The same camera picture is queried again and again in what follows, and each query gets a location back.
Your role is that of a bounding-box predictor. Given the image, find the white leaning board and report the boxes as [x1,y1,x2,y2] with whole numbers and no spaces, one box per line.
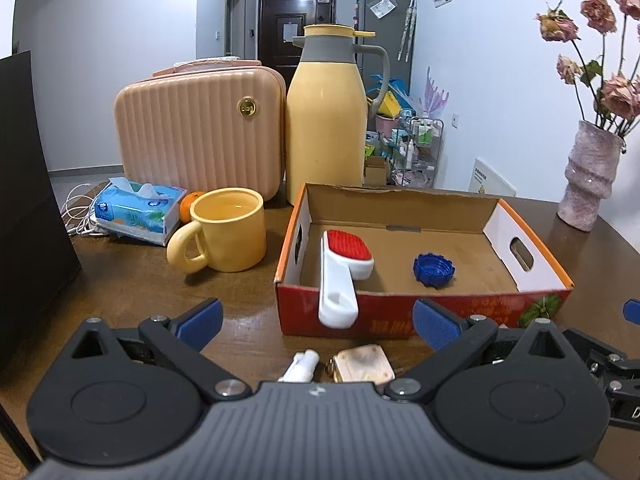
[468,157,517,198]

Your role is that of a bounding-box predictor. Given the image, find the white red lint brush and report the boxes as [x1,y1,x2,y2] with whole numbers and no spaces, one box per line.
[318,229,375,328]

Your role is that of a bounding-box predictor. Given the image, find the grey interior door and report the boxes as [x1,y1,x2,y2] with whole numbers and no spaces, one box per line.
[226,0,248,58]

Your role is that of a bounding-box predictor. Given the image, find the bunch of dried pink roses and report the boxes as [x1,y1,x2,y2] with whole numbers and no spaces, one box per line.
[535,0,640,138]

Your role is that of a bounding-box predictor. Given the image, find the beige square adapter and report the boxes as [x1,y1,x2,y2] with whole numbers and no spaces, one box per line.
[327,344,396,386]

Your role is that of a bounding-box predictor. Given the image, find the white hanging umbrella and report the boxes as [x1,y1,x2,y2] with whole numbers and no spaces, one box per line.
[397,0,417,62]

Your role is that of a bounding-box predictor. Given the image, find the grey fridge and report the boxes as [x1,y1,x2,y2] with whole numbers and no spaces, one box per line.
[356,0,417,107]

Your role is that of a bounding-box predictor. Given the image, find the white cables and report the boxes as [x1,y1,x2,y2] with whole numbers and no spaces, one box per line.
[61,183,109,237]

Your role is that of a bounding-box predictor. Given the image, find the orange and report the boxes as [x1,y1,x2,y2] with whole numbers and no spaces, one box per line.
[179,191,206,224]

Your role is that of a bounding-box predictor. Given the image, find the small brown cardboard box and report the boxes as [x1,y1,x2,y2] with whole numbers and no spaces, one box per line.
[365,156,389,184]

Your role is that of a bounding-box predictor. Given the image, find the pink ceramic vase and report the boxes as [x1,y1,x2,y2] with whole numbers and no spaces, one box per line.
[557,120,628,232]

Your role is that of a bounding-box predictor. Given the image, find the small blue notched cap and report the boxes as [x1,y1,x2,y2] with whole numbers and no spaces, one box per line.
[413,253,457,289]

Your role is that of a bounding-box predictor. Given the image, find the pink ribbed suitcase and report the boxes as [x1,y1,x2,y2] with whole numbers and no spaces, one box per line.
[113,58,287,205]

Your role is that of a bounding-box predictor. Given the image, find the black monitor edge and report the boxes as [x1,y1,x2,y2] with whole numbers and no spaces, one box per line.
[0,51,82,372]

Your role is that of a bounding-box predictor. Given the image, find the yellow mug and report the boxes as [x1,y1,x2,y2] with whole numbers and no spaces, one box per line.
[166,187,267,274]

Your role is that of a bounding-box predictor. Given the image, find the yellow thermos jug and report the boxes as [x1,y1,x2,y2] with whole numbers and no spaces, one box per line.
[285,24,391,206]

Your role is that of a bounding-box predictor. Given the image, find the blue plastic frame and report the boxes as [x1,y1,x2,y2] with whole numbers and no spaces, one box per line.
[370,74,416,98]

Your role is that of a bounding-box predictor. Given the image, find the red cardboard box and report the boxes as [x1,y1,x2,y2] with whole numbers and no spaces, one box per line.
[274,182,575,338]

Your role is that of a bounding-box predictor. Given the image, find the wire rack cart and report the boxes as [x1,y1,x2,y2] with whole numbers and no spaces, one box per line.
[390,115,445,188]

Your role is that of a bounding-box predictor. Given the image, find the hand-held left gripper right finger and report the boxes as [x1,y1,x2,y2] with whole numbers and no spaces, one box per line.
[385,298,583,404]

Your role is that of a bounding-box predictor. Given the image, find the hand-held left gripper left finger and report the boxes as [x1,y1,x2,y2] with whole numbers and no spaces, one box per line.
[69,297,253,404]

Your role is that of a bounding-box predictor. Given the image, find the small bottle with white cap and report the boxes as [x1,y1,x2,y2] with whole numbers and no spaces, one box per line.
[277,349,319,383]

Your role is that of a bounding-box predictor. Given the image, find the blue tissue pack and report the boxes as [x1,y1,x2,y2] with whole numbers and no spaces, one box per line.
[94,177,188,247]

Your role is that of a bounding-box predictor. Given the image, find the pink bucket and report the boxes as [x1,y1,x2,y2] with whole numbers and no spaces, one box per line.
[375,114,401,138]

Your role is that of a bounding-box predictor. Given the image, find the yellow plastic watering can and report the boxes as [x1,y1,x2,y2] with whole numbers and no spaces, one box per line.
[377,92,403,116]

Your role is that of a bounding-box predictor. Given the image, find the dark brown entrance door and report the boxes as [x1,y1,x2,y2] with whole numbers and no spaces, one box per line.
[258,0,335,86]

